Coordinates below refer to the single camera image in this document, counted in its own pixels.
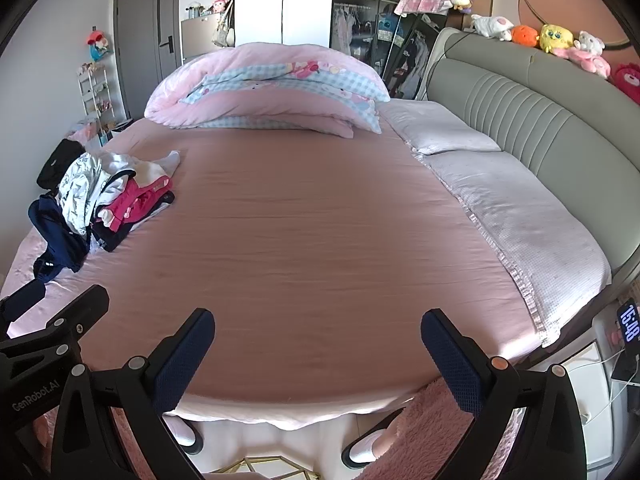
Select pink bed sheet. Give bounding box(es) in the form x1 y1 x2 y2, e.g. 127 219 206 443
0 95 617 433

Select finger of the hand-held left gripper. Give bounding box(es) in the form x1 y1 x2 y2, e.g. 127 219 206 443
0 284 110 362
0 278 46 332

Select white wire rack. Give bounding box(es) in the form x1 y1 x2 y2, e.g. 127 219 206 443
76 62 126 134

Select phone with clock display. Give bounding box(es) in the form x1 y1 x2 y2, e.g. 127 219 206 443
617 297 640 344

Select white textured pillow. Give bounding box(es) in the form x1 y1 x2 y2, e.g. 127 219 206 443
422 150 614 349
378 98 503 156

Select black slipper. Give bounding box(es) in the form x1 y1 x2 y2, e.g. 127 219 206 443
341 407 407 466
162 415 206 456

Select grey-green padded headboard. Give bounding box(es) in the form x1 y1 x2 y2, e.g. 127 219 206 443
425 26 640 288

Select white garment with navy trim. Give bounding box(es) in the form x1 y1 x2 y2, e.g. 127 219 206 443
102 149 182 187

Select blue plush toy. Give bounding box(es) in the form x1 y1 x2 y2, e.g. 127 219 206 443
376 6 401 40

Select beige cabinet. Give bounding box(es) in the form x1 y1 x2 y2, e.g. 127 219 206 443
180 12 236 62

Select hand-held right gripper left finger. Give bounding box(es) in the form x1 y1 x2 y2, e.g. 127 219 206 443
50 307 217 480

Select white cat plush toy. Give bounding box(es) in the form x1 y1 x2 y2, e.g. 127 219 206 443
470 13 516 41

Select white charging cable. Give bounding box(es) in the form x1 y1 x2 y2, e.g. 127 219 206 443
570 347 632 426

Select gold wire frame stand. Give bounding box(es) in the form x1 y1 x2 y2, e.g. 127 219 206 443
199 454 322 480

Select white wardrobe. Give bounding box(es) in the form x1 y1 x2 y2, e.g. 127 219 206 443
235 0 335 52

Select red bear plush toy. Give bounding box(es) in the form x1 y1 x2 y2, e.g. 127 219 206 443
609 62 640 107

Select white kitty plush toy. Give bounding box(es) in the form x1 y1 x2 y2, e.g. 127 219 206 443
572 30 607 56

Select magenta garment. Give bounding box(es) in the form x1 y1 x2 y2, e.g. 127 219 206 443
97 177 176 234

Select grey door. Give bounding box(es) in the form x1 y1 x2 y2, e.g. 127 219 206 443
113 0 182 122

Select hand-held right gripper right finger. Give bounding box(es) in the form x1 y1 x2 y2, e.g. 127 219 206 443
420 308 589 480

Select white nightstand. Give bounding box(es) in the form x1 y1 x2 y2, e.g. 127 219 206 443
561 340 640 472

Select dark flat phone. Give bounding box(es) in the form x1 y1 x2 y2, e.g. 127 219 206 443
611 345 640 387

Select orange plush toy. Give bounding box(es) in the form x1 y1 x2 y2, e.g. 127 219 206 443
511 25 541 50

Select glass door wardrobe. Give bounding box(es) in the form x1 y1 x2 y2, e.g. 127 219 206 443
332 0 449 102

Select folded pink checked quilt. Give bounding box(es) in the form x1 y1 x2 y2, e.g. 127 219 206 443
144 42 392 140

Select yellow sponge plush toy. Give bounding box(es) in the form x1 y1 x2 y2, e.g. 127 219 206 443
538 22 574 54

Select black cloth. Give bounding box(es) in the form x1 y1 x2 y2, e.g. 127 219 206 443
37 137 87 192

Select navy blue garment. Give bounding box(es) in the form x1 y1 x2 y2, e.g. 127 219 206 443
27 194 95 281

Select red and blue wall plush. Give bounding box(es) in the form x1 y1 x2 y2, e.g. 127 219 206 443
85 29 111 63

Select silver white jacket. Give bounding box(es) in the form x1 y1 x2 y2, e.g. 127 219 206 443
56 152 139 237

